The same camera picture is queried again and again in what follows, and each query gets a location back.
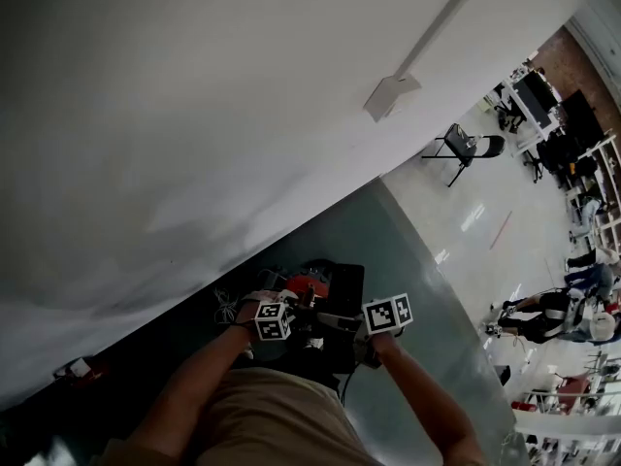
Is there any grey wall junction box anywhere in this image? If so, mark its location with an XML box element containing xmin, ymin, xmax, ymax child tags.
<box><xmin>363</xmin><ymin>74</ymin><xmax>422</xmax><ymax>123</ymax></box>

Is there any red black vacuum cleaner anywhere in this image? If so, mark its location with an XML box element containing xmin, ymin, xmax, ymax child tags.
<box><xmin>251</xmin><ymin>258</ymin><xmax>365</xmax><ymax>376</ymax></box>

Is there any white desk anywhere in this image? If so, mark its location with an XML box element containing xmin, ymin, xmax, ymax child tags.
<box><xmin>502</xmin><ymin>73</ymin><xmax>560</xmax><ymax>160</ymax></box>

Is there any white tangled cable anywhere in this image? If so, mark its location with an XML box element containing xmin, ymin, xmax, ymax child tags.
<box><xmin>212</xmin><ymin>286</ymin><xmax>246</xmax><ymax>328</ymax></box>

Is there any black monitor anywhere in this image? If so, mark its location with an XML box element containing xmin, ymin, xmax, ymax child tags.
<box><xmin>512</xmin><ymin>69</ymin><xmax>560</xmax><ymax>118</ymax></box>

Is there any person's right forearm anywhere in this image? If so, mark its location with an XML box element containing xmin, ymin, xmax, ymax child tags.
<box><xmin>372</xmin><ymin>331</ymin><xmax>487</xmax><ymax>466</ymax></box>

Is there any black office chair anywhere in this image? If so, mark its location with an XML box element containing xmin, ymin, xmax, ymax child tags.
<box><xmin>493</xmin><ymin>98</ymin><xmax>529</xmax><ymax>134</ymax></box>

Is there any person's beige shirt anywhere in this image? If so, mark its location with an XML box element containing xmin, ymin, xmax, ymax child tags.
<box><xmin>191</xmin><ymin>366</ymin><xmax>387</xmax><ymax>466</ymax></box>

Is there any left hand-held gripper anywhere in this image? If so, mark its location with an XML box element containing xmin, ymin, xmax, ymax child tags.
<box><xmin>241</xmin><ymin>286</ymin><xmax>319</xmax><ymax>343</ymax></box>

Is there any white shelf rack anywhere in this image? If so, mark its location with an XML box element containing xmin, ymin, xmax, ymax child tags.
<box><xmin>567</xmin><ymin>132</ymin><xmax>621</xmax><ymax>264</ymax></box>

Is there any grey wall conduit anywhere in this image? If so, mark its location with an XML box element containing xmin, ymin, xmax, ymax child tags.
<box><xmin>396</xmin><ymin>0</ymin><xmax>487</xmax><ymax>81</ymax></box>

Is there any white cap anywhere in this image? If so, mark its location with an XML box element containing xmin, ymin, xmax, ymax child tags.
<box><xmin>588</xmin><ymin>311</ymin><xmax>617</xmax><ymax>343</ymax></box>

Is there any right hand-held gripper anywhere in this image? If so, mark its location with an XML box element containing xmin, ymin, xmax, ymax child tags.
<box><xmin>315</xmin><ymin>292</ymin><xmax>414</xmax><ymax>369</ymax></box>

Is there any small red white object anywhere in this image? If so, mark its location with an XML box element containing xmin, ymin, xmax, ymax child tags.
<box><xmin>51</xmin><ymin>355</ymin><xmax>112</xmax><ymax>388</ymax></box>

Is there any person's left forearm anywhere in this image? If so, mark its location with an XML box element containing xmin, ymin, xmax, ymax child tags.
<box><xmin>126</xmin><ymin>318</ymin><xmax>259</xmax><ymax>466</ymax></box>

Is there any black folding chair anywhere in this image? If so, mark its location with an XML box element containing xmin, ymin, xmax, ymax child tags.
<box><xmin>420</xmin><ymin>122</ymin><xmax>507</xmax><ymax>189</ymax></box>

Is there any red chair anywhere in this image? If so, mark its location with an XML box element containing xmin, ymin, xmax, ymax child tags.
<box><xmin>512</xmin><ymin>372</ymin><xmax>592</xmax><ymax>415</ymax></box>

